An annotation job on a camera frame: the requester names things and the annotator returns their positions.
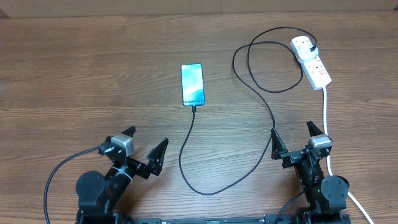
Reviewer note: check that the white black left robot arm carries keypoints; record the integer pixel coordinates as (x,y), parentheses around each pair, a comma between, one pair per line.
(99,194)

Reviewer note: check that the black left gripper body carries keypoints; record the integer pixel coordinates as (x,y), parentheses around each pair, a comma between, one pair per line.
(137,168)

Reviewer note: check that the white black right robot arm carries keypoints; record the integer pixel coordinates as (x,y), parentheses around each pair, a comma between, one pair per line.
(326,196)

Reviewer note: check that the white power extension strip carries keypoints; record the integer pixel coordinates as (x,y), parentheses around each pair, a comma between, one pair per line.
(314,69)

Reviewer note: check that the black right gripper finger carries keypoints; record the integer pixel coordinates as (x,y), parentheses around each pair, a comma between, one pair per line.
(313,129)
(278,146)

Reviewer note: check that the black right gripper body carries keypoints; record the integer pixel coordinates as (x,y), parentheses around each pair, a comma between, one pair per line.
(291,157)

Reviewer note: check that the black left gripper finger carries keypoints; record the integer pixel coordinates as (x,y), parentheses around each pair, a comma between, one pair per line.
(156,157)
(129,131)

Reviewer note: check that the white charger plug adapter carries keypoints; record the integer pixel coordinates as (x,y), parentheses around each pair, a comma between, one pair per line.
(305,53)

